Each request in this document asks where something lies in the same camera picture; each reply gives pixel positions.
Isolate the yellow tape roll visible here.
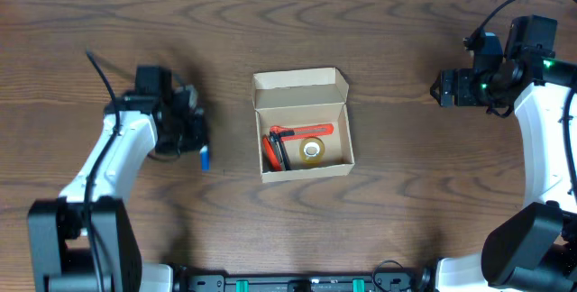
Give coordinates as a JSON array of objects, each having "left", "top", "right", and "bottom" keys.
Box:
[{"left": 299, "top": 137, "right": 325, "bottom": 163}]

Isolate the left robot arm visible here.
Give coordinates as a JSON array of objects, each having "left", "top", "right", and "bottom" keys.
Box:
[{"left": 27, "top": 66, "right": 209, "bottom": 292}]

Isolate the red stapler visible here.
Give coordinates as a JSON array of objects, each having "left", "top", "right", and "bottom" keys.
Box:
[{"left": 262, "top": 132, "right": 292, "bottom": 171}]

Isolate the red utility knife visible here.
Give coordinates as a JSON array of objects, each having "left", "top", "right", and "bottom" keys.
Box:
[{"left": 270, "top": 123, "right": 334, "bottom": 141}]

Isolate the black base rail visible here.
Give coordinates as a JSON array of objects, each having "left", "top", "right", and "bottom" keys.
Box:
[{"left": 170, "top": 268, "right": 434, "bottom": 292}]

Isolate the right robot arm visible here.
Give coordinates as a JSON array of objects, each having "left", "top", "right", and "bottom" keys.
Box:
[{"left": 430, "top": 15, "right": 576, "bottom": 291}]

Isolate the cardboard box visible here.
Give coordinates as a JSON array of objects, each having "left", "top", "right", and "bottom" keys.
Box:
[{"left": 252, "top": 67, "right": 355, "bottom": 183}]

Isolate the left black cable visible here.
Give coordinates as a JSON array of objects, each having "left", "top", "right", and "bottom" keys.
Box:
[{"left": 83, "top": 50, "right": 123, "bottom": 292}]

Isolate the blue marker pen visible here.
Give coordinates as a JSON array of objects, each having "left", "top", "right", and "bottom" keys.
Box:
[{"left": 199, "top": 145, "right": 210, "bottom": 171}]

